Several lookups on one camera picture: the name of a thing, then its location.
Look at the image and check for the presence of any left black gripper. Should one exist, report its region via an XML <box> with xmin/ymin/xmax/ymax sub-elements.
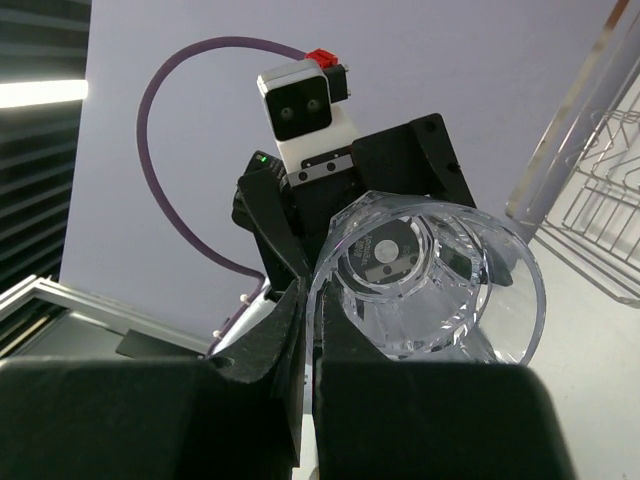
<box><xmin>231</xmin><ymin>113</ymin><xmax>476</xmax><ymax>299</ymax></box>

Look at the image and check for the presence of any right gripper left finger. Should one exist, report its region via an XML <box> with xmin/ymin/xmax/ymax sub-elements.
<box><xmin>1</xmin><ymin>277</ymin><xmax>305</xmax><ymax>479</ymax></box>

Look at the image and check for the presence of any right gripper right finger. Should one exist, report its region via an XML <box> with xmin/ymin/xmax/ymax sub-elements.
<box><xmin>313</xmin><ymin>294</ymin><xmax>576</xmax><ymax>479</ymax></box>

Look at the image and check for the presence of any clear plastic cup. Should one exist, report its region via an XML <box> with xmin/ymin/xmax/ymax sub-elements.
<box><xmin>306</xmin><ymin>191</ymin><xmax>546</xmax><ymax>365</ymax></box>

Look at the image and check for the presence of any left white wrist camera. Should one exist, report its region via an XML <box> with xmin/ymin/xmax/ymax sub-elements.
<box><xmin>257</xmin><ymin>58</ymin><xmax>359</xmax><ymax>174</ymax></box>

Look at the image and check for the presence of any wire dish rack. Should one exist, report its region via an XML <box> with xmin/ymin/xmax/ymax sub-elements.
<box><xmin>506</xmin><ymin>1</ymin><xmax>639</xmax><ymax>308</ymax></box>

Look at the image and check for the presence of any aluminium mounting rail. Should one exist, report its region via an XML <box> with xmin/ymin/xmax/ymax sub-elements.
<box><xmin>1</xmin><ymin>275</ymin><xmax>210</xmax><ymax>359</ymax></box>

